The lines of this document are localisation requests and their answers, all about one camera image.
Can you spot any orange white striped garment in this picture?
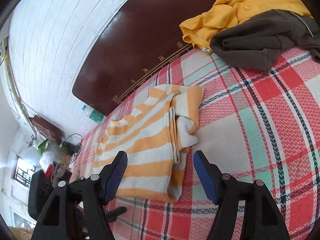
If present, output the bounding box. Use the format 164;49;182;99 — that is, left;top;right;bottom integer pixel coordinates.
92;84;203;203

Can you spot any plastic water bottle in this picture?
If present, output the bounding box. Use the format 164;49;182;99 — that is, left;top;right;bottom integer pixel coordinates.
82;105;105;123

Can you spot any red plaid bed sheet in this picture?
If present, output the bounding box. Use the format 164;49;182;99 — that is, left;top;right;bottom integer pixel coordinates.
68;45;320;240

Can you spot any dark brown headboard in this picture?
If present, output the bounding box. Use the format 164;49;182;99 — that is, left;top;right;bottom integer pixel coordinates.
72;0;216;115

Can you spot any dark brown fleece garment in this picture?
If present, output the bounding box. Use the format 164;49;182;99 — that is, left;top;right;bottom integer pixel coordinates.
209;10;319;72

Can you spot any yellow garment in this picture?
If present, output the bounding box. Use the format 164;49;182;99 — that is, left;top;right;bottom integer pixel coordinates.
180;0;312;53

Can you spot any black looped cable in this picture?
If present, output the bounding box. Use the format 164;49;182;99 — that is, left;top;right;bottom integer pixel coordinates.
60;133;84;164

